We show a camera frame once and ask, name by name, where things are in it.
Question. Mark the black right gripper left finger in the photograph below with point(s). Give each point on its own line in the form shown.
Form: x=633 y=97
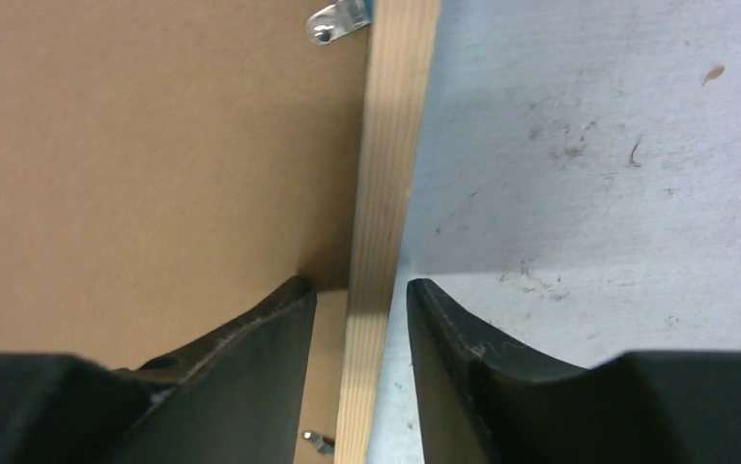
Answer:
x=232 y=395

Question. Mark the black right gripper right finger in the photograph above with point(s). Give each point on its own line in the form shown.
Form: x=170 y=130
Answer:
x=486 y=397

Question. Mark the brown cardboard backing board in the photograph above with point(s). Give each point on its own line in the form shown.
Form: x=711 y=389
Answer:
x=166 y=165

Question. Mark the wooden picture frame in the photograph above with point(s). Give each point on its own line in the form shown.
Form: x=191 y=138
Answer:
x=399 y=60

